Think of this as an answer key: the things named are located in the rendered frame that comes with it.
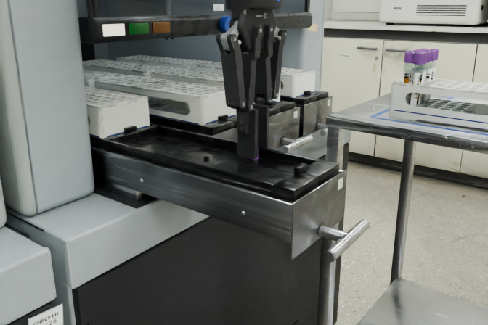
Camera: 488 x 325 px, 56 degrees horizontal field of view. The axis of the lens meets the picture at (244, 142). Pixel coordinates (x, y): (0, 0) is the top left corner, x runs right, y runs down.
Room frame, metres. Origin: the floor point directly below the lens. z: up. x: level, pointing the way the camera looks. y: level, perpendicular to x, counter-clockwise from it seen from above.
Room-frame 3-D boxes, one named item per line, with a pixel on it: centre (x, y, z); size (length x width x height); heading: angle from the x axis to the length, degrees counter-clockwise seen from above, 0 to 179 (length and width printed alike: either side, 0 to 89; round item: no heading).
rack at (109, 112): (0.81, 0.31, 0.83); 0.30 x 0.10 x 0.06; 53
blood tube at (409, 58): (0.81, -0.28, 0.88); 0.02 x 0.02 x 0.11
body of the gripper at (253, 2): (0.63, -0.01, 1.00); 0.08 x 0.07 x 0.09; 143
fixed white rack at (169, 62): (1.33, 0.23, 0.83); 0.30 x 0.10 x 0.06; 53
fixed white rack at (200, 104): (0.90, 0.16, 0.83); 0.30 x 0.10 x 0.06; 53
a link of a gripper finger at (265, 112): (0.64, -0.02, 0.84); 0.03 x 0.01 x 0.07; 53
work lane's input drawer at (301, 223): (0.71, 0.16, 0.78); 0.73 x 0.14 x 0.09; 53
